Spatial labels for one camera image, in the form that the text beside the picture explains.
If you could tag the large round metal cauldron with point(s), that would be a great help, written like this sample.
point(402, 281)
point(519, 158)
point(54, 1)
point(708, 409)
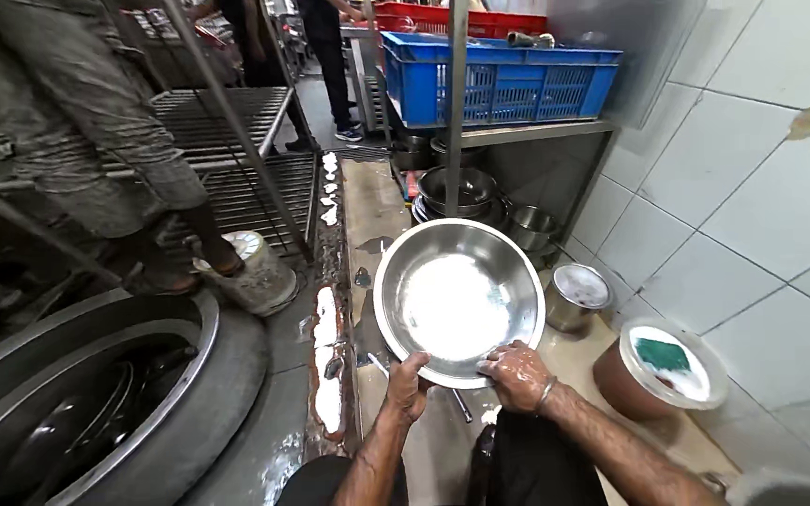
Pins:
point(226, 393)

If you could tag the green scouring pad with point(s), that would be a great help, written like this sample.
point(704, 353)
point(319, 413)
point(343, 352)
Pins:
point(662, 354)

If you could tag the person's right hand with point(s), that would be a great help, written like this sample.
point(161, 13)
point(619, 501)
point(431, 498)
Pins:
point(519, 377)

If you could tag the person's left fingers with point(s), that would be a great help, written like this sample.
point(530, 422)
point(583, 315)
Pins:
point(425, 389)

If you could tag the plastic tub of soapy water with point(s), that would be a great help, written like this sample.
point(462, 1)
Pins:
point(626, 379)

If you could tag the dark steel mixing bowl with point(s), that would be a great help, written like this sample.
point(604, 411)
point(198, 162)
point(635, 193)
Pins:
point(458, 190)

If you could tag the large steel bowl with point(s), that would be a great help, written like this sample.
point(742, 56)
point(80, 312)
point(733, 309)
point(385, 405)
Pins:
point(460, 302)

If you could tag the metal shelf table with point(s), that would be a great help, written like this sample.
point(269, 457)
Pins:
point(456, 105)

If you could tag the metal slatted rack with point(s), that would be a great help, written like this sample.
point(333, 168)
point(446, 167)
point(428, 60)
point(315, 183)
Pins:
point(240, 126)

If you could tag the person's left hand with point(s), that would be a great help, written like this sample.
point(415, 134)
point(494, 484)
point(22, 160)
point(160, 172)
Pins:
point(406, 393)

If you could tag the person's right fingers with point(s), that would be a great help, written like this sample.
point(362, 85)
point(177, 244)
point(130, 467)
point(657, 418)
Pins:
point(502, 360)

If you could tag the blue plastic crate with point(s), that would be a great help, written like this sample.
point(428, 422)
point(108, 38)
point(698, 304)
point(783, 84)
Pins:
point(503, 84)

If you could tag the stack of steel plates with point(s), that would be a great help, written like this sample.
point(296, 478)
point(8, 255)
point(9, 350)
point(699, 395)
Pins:
point(422, 210)

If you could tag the steel pot with foamy water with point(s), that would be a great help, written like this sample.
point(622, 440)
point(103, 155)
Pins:
point(567, 310)

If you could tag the person's left forearm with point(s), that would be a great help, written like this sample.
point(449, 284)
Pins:
point(375, 456)

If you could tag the thin metal rod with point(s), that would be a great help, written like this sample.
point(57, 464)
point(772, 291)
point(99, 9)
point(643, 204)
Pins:
point(462, 407)

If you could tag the person's right forearm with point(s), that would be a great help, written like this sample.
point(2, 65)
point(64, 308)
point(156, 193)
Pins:
point(617, 446)

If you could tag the red plastic crate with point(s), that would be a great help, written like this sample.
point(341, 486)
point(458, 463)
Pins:
point(503, 24)

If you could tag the dirty white plastic bucket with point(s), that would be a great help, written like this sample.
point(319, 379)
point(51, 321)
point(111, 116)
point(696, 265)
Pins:
point(262, 279)

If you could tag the grey plastic container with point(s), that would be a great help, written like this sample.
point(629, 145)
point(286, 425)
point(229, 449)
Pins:
point(792, 490)

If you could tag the person's left thumb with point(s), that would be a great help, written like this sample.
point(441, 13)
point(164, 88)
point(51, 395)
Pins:
point(415, 363)

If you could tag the steel saucepan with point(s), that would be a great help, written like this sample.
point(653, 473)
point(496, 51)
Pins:
point(533, 228)

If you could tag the pile of dark dirty cookware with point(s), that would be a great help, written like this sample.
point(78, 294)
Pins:
point(60, 421)

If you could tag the steel tumbler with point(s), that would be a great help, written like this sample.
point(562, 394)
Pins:
point(521, 39)

